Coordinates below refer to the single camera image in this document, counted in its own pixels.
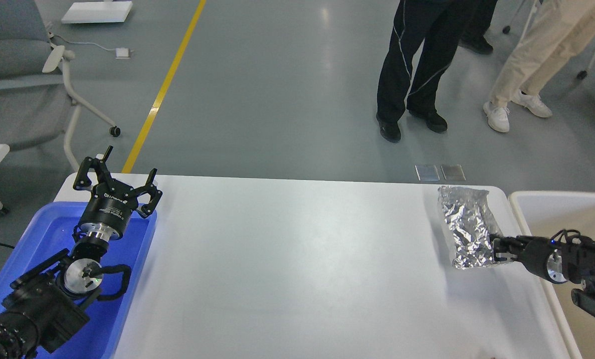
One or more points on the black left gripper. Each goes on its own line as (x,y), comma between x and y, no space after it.
(106,209)

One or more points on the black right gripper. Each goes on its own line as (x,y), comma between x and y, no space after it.
(538,255)

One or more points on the silver foil bag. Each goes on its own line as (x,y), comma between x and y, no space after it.
(468,226)

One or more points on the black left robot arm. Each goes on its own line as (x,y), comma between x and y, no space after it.
(70,280)

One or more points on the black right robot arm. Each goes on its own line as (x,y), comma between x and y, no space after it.
(567,256)

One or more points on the right metal floor plate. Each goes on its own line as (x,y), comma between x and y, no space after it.
(453,172)

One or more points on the metal floor plate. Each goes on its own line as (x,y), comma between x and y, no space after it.
(427,173)
(453,172)

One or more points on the beige plastic tray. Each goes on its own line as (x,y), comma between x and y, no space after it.
(543,213)

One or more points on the left metal floor plate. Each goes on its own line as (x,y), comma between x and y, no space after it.
(427,173)

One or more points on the grey office chair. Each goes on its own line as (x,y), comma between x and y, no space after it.
(37,100)

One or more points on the white flat base board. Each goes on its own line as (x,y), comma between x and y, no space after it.
(98,12)

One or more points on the person in beige trousers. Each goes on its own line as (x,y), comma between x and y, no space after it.
(561,29)

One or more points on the person in black clothes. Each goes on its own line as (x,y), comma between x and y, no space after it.
(424,39)

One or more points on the person with black shoes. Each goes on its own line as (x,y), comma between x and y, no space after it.
(473,38)

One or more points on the white power adapter with cable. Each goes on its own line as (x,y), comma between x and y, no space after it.
(118,52)

